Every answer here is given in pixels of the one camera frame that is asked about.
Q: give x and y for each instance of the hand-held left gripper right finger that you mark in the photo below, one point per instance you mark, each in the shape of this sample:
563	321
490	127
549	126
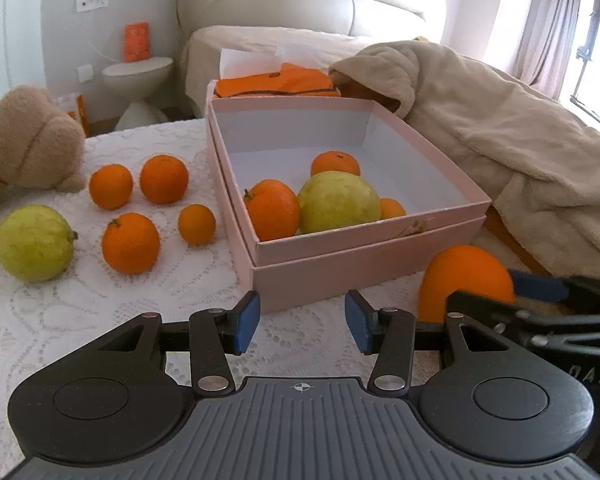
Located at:
360	325

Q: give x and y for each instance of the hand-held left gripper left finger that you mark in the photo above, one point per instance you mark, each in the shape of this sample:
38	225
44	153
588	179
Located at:
245	325

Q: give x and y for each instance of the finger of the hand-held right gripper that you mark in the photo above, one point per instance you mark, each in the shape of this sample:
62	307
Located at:
485	307
540	287

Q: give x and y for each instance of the large orange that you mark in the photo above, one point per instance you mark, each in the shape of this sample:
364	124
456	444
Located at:
465	270

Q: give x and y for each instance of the pink cardboard box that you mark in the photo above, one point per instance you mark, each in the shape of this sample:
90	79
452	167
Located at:
330	247
340	280

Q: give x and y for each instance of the small orange tangerine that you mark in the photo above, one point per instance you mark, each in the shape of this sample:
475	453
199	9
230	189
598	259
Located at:
196	225

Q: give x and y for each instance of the green guava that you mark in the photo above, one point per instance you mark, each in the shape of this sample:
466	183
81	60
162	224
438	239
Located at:
32	242
337	202

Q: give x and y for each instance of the orange cloth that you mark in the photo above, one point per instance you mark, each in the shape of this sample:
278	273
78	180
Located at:
510	240

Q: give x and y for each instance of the white lace cloth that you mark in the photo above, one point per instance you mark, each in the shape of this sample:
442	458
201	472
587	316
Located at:
105	320

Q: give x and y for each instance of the beige fleece robe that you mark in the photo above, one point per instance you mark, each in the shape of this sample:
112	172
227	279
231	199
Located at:
505	135

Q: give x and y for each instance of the orange fabric bag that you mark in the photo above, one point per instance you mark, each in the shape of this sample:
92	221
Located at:
280	80

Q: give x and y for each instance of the orange and white paper bag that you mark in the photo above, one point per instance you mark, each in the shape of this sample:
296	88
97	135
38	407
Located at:
81	115

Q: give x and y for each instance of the beige curtain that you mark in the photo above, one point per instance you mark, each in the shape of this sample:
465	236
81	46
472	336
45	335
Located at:
550	20

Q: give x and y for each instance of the white round side table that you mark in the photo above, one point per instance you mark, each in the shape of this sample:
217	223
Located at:
135	72

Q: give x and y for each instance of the beige plush toy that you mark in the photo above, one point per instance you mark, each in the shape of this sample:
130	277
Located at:
30	135

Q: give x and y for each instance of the orange owl figure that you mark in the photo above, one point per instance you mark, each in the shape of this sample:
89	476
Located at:
137	42

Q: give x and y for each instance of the white wall socket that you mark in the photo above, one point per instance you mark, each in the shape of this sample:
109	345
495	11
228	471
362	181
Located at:
91	1

